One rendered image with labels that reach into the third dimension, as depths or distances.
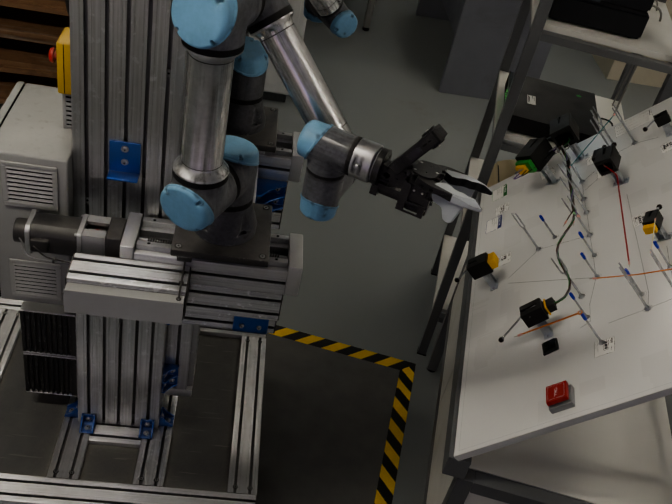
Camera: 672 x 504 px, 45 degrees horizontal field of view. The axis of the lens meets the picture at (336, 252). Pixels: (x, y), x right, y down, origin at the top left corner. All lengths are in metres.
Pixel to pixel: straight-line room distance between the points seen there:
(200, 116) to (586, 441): 1.29
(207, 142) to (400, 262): 2.34
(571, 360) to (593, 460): 0.34
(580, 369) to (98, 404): 1.46
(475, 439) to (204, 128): 0.94
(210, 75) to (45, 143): 0.64
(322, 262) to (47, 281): 1.76
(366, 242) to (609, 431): 1.94
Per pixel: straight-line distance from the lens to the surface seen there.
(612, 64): 6.44
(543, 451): 2.16
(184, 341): 2.46
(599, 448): 2.24
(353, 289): 3.63
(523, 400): 1.95
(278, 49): 1.61
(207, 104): 1.57
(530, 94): 3.02
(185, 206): 1.68
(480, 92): 5.53
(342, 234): 3.93
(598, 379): 1.89
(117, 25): 1.86
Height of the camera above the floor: 2.34
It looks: 38 degrees down
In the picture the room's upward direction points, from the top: 13 degrees clockwise
